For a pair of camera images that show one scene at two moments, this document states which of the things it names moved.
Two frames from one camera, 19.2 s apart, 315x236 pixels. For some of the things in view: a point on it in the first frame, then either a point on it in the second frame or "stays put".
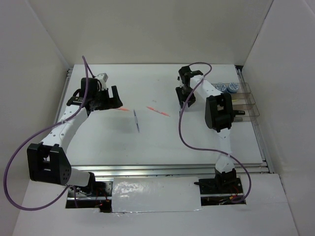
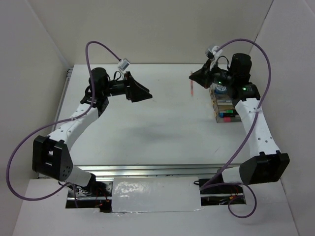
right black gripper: (181, 98) → (204, 76)
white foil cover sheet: (155, 194) stays put
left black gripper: (114, 102) → (136, 92)
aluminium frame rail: (169, 171) stays put
